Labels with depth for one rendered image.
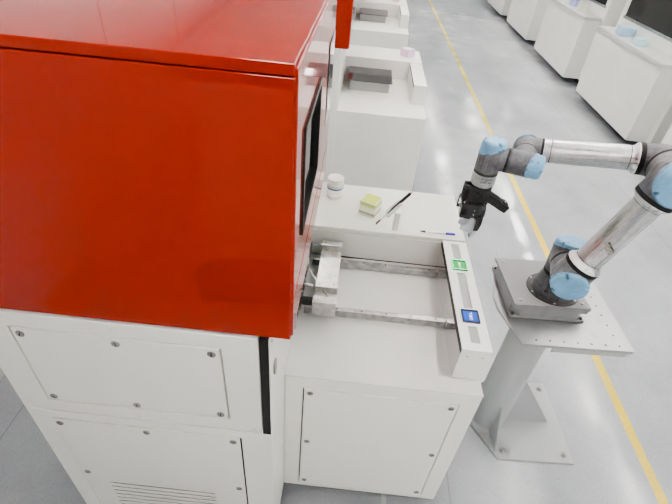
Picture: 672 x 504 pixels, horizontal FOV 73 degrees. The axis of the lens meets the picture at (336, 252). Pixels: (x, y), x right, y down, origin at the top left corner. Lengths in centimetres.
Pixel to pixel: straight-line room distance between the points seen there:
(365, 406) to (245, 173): 100
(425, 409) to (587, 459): 122
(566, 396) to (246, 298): 215
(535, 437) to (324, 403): 129
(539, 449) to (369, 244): 131
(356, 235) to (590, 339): 94
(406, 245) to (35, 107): 136
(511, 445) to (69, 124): 221
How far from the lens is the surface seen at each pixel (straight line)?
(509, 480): 241
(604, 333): 195
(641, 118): 604
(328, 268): 173
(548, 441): 258
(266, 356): 108
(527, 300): 181
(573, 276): 162
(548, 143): 160
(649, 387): 313
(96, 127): 84
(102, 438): 161
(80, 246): 101
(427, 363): 156
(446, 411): 160
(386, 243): 184
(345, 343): 156
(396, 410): 159
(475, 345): 147
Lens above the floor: 201
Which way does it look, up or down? 39 degrees down
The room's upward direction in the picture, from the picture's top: 5 degrees clockwise
